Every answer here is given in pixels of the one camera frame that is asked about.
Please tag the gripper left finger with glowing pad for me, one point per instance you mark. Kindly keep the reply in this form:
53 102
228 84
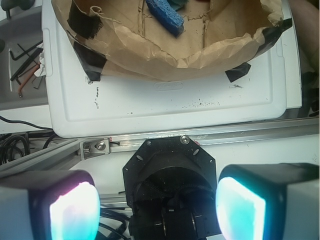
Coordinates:
48 205

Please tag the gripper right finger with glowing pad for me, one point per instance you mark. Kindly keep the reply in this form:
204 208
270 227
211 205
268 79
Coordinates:
278 201

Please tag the blue sponge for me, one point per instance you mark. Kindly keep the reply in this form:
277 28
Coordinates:
172 21

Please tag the green sponge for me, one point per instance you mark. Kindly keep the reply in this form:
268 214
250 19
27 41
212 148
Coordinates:
177 4

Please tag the white plastic bin lid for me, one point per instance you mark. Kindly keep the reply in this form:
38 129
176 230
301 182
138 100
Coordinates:
118 105

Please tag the grey tool tray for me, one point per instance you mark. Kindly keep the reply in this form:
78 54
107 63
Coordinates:
24 29

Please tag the black tape strip right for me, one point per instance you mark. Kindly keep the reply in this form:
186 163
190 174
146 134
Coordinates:
238 72

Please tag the black tape strip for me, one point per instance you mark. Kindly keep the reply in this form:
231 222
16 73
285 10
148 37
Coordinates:
238 72
91 61

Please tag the black tape strip left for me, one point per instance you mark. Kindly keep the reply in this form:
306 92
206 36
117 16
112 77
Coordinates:
91 61

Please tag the black hex key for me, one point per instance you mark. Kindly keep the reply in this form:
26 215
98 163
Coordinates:
24 52

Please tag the black tape piece upper right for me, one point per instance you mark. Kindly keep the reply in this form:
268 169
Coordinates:
272 34

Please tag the black tape piece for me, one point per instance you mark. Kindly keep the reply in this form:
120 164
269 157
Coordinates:
272 34
82 24

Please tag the brown paper bag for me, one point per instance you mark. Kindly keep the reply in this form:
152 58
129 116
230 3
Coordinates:
218 35

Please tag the black tape piece upper left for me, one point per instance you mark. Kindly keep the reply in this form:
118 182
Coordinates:
82 24

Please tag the aluminium frame rail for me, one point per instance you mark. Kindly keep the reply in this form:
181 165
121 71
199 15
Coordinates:
275 141

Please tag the metal corner bracket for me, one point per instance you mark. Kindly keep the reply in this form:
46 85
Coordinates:
94 147

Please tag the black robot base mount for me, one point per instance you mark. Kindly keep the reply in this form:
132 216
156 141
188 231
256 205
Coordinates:
170 185

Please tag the orange-handled hex key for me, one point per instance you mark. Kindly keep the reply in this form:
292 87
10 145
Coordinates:
26 80

